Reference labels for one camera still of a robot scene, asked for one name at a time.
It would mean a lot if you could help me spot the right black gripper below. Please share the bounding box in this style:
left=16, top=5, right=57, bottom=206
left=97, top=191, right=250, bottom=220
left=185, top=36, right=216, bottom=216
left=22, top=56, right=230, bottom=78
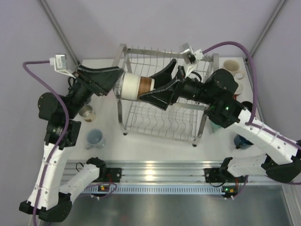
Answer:
left=137, top=61, right=215, bottom=113

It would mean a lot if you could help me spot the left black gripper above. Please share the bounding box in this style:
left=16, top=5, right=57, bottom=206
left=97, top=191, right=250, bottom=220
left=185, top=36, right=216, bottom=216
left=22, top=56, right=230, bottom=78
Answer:
left=64, top=64, right=123, bottom=119

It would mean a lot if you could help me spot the white steel cup wood band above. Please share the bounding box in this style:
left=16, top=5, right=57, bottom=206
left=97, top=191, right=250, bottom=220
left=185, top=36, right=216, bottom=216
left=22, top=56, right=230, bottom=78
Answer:
left=121, top=73, right=155, bottom=101

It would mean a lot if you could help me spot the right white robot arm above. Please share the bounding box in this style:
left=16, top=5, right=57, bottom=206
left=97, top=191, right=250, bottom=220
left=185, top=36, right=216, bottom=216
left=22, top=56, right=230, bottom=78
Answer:
left=138, top=59, right=301, bottom=183

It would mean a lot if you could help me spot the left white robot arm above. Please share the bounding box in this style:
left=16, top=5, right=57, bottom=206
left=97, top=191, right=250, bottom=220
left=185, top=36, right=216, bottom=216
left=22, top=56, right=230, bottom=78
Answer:
left=19, top=60, right=124, bottom=223

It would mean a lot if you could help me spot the stainless steel dish rack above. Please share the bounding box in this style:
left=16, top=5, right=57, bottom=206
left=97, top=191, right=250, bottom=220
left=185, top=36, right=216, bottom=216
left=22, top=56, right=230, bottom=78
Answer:
left=112, top=44, right=219, bottom=146

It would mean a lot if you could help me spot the small cream steel tumbler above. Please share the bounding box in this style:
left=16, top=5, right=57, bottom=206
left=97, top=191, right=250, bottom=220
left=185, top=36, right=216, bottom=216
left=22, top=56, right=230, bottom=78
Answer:
left=79, top=105, right=96, bottom=122

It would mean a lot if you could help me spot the light blue mug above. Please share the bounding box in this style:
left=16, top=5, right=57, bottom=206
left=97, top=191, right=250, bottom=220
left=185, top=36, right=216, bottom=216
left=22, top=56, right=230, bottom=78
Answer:
left=85, top=129, right=106, bottom=150

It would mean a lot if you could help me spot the mint green mug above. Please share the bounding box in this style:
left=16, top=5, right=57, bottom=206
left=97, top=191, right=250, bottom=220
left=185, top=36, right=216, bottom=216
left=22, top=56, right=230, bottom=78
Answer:
left=210, top=121, right=222, bottom=133

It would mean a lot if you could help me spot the cream floral mug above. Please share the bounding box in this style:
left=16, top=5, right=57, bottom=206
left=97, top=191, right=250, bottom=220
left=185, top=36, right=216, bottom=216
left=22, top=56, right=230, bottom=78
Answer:
left=222, top=60, right=245, bottom=80

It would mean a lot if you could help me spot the orange cup black interior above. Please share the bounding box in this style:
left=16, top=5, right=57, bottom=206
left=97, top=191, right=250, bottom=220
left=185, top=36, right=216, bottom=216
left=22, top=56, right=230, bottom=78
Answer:
left=242, top=101, right=253, bottom=112

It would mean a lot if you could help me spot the navy blue mug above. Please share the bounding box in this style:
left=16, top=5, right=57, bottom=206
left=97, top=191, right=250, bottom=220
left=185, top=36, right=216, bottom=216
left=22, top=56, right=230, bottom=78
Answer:
left=234, top=134, right=253, bottom=150

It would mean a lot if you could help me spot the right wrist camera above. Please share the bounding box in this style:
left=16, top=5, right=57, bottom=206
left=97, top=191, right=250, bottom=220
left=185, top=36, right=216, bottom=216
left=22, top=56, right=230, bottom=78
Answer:
left=180, top=43, right=204, bottom=76

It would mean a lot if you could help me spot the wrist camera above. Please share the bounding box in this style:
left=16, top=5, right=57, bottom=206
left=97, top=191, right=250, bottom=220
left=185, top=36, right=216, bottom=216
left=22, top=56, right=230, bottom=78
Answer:
left=180, top=43, right=204, bottom=76
left=49, top=54, right=76, bottom=78

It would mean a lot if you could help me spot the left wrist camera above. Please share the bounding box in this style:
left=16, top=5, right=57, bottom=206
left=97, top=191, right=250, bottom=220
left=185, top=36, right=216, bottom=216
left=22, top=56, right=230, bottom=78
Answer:
left=49, top=54, right=76, bottom=78

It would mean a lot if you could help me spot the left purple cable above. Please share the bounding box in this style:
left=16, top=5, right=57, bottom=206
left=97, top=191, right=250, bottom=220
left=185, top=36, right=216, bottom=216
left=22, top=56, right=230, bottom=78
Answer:
left=23, top=60, right=118, bottom=222

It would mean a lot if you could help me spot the white cup orange handle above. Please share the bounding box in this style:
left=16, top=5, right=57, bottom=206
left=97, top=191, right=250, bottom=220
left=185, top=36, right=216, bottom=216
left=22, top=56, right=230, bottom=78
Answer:
left=234, top=78, right=244, bottom=96

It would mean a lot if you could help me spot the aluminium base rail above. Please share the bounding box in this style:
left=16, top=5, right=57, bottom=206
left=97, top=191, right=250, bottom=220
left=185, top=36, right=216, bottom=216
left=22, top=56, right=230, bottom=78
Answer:
left=61, top=160, right=285, bottom=186

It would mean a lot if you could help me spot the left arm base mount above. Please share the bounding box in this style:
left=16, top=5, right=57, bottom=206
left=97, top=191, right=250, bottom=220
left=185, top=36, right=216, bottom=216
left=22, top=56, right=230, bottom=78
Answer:
left=101, top=168, right=122, bottom=183

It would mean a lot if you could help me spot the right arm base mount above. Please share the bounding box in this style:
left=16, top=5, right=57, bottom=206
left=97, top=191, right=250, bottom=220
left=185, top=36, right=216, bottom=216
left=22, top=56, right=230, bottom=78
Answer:
left=204, top=157, right=236, bottom=187

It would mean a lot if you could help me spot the white slotted cable duct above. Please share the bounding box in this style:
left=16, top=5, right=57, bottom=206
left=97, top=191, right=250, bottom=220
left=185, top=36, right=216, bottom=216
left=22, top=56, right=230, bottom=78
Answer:
left=82, top=185, right=235, bottom=195

